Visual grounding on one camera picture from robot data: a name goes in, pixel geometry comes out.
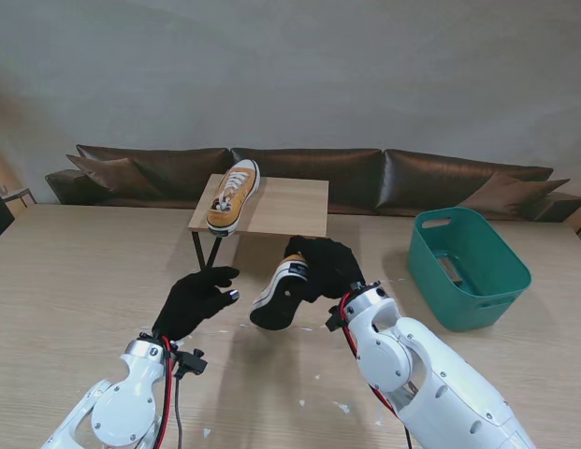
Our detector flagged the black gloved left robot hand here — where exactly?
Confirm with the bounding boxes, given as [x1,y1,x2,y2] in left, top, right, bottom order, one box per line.
[152,266,241,341]

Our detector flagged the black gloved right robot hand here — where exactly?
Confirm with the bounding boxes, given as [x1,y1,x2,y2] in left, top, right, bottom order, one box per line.
[283,235,368,304]

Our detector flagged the yellow canvas sneaker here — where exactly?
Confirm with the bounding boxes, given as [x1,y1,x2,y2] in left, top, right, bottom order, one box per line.
[206,158,262,239]
[249,252,312,332]

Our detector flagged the beige hand brush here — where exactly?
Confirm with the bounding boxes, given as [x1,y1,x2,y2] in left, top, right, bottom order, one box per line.
[437,254,467,287]

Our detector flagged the small wooden stand black legs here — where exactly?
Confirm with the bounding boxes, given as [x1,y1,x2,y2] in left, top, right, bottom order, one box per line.
[187,173,329,272]

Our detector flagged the brown leather sofa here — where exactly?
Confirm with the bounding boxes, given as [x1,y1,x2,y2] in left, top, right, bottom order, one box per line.
[45,144,581,224]

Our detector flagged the teal plastic basin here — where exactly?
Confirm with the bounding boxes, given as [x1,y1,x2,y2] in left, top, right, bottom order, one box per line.
[406,207,533,331]

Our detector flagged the brown cushion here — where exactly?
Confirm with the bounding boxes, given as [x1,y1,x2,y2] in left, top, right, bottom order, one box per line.
[65,153,163,197]
[462,172,572,221]

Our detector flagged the small background side table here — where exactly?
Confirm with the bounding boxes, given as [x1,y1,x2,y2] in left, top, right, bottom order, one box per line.
[0,185,37,210]

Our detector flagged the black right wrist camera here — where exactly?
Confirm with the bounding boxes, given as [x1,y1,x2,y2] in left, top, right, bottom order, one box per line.
[325,306,348,333]

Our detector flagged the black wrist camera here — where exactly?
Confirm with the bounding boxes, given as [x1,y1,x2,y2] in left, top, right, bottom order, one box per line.
[325,306,348,333]
[175,348,208,379]

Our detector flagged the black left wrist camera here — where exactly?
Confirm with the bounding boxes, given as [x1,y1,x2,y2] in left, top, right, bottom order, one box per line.
[175,348,208,379]

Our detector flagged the red black left arm cable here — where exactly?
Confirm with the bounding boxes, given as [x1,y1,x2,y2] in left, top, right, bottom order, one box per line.
[152,336,177,449]

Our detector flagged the grey braided cable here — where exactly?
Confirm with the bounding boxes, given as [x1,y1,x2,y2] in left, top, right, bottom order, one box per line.
[172,373,186,449]

